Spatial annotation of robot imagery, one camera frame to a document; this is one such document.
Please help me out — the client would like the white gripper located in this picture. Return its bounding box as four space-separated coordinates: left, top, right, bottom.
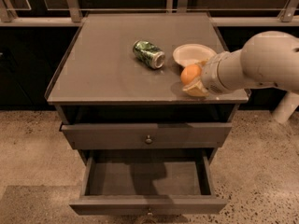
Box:
182 51 231 97

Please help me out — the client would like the orange fruit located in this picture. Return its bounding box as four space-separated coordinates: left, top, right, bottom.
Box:
180 64 202 85

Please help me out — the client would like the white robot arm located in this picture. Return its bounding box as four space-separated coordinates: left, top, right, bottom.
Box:
183 31 299 123

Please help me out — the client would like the round metal drawer knob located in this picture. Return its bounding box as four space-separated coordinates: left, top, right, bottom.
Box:
145 135 153 145

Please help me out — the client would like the grey drawer cabinet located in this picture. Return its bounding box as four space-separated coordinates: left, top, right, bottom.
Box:
44 12 252 165

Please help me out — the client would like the grey top drawer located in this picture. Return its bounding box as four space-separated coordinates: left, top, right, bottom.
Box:
61 122 232 150

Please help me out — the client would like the grey open middle drawer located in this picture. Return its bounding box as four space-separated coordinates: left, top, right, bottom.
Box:
69 149 227 216

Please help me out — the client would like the metal lower drawer knob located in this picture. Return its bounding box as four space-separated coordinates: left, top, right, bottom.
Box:
147 207 153 216

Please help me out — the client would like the white paper bowl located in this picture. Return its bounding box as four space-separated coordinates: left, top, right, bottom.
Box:
173 44 216 67

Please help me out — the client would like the green crushed soda can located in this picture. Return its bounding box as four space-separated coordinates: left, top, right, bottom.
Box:
133 40 165 69

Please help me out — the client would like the metal railing frame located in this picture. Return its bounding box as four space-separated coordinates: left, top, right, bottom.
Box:
1 0 299 27

